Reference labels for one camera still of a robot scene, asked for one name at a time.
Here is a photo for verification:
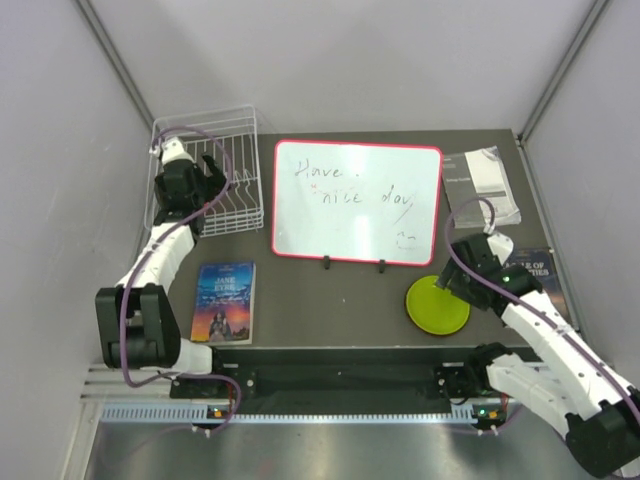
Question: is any lime green plate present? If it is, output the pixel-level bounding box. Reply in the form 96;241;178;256
405;275;471;336

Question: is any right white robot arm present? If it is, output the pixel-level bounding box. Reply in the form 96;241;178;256
436;232;639;478

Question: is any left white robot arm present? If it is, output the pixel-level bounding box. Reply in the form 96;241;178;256
95;153;229;385

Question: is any bagged white manual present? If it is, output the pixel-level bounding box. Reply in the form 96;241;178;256
442;146;522;226

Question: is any Tale of Two Cities book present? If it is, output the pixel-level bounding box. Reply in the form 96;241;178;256
506;247;580;332

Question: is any Jane Eyre book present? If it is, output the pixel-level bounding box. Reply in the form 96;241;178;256
190;262;256;345

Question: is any pink framed whiteboard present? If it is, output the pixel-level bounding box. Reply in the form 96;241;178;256
271;139;444;266

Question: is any white wire dish rack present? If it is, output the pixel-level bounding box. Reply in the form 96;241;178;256
151;105;264;237

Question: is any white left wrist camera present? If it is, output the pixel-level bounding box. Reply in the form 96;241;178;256
149;136;195;166

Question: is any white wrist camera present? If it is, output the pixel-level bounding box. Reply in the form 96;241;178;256
487;231;514;264
149;136;195;166

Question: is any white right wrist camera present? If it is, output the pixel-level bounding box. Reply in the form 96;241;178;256
487;231;514;264

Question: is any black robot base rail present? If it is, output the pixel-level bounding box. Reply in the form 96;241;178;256
170;347;500;414

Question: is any grey slotted cable duct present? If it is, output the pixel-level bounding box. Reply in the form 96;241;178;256
100;403;506;425

